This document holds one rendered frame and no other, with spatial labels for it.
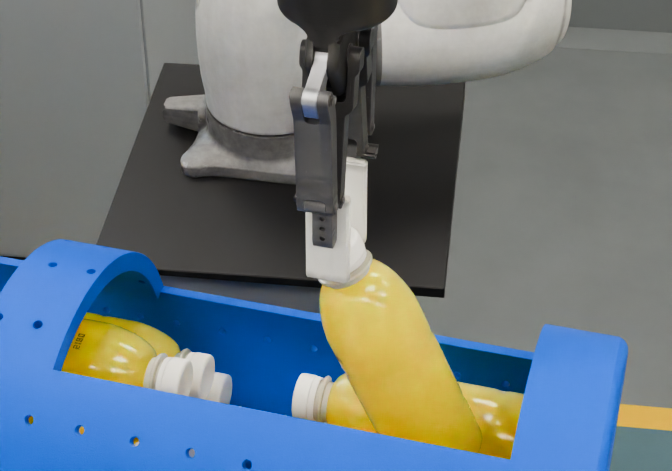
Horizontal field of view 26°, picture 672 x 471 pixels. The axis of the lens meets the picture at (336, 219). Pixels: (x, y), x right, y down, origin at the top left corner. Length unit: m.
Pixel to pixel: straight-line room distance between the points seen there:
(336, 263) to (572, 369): 0.19
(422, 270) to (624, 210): 1.89
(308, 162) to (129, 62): 1.82
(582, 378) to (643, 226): 2.26
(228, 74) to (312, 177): 0.63
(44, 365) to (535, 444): 0.36
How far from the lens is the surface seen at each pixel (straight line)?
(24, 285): 1.14
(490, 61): 1.55
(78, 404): 1.08
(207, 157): 1.61
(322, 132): 0.89
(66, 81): 2.78
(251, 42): 1.50
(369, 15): 0.88
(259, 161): 1.59
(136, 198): 1.60
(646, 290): 3.13
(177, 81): 1.77
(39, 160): 2.90
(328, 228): 0.96
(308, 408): 1.19
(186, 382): 1.16
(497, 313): 3.02
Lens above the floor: 1.94
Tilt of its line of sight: 37 degrees down
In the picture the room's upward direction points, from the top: straight up
